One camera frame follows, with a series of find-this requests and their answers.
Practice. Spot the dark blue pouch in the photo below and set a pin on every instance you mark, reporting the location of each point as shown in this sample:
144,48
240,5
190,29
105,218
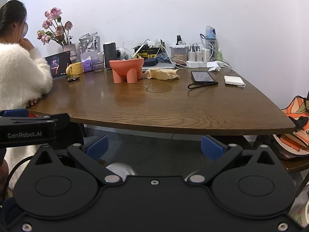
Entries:
150,61

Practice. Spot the silver foil bag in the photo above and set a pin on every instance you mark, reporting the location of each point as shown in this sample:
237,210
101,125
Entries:
88,42

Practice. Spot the yellow mug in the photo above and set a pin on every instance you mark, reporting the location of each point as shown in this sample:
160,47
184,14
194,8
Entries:
76,69

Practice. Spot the clear snack container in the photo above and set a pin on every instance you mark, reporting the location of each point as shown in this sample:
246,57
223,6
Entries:
179,54

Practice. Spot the small green bottle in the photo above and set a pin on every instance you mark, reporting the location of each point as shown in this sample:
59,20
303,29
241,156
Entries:
219,56

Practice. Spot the black smartphone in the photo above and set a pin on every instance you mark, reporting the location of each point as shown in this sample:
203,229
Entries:
202,76

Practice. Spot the white power strip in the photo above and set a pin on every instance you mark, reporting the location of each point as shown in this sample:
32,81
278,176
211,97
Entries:
195,64

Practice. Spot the brown paper napkin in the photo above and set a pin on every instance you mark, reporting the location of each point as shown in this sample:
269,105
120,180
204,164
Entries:
161,74

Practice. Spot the clear glass cup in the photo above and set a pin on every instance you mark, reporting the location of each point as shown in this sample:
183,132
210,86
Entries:
97,64

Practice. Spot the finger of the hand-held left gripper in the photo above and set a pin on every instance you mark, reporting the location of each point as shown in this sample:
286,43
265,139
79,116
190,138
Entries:
15,112
61,119

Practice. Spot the pink flower bouquet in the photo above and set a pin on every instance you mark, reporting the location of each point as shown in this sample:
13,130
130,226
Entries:
52,26

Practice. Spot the orange footed bowl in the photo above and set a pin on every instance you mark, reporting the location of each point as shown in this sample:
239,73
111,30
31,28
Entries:
125,67

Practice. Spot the orange fox cushion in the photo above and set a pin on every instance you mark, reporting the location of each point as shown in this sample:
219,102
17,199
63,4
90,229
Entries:
295,108

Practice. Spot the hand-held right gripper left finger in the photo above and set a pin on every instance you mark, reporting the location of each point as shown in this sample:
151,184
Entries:
97,148

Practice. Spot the glass flower vase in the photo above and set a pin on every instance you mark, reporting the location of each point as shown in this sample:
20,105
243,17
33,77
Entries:
71,52

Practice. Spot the white charger plug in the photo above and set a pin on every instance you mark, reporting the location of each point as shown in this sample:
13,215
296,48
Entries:
199,56
192,56
205,55

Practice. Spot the black figure clip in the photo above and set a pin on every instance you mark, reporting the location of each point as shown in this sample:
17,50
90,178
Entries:
179,40

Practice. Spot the small black phone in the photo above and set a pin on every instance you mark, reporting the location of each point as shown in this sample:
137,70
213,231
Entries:
73,78

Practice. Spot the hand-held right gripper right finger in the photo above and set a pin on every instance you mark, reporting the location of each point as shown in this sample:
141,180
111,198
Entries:
212,148

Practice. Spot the black and yellow box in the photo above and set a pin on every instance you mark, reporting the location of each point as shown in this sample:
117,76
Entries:
148,52

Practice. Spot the silver laptop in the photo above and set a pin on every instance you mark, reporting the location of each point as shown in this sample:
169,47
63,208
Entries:
164,66

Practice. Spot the white round camera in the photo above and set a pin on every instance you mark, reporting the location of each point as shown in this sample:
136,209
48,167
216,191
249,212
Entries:
121,54

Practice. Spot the black tablet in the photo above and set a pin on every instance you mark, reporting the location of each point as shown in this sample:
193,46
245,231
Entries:
58,64

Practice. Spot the black speaker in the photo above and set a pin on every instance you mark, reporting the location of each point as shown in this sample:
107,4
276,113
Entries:
109,53

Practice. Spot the blue lid water bottle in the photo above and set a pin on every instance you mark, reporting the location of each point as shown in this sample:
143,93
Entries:
212,38

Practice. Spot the crumpled white tissue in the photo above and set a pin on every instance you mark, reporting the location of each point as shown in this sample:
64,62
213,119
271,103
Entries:
213,66

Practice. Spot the purple tissue box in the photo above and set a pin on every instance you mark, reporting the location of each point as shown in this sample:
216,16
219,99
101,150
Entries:
85,61

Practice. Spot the pale patterned bag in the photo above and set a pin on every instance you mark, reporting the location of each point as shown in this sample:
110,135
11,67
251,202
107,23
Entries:
300,214

